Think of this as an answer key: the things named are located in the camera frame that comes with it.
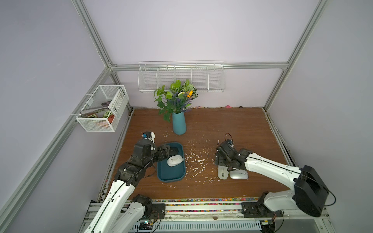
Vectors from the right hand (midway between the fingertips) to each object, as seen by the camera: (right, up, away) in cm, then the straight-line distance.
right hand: (220, 159), depth 86 cm
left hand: (-31, +8, -12) cm, 35 cm away
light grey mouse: (+1, -8, -2) cm, 8 cm away
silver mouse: (+11, -9, -1) cm, 14 cm away
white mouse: (-28, -2, +3) cm, 29 cm away
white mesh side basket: (-63, +29, -12) cm, 70 cm away
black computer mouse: (-29, +3, +9) cm, 31 cm away
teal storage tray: (-29, -7, +2) cm, 29 cm away
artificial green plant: (-27, +35, -5) cm, 44 cm away
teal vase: (-26, +21, +9) cm, 34 cm away
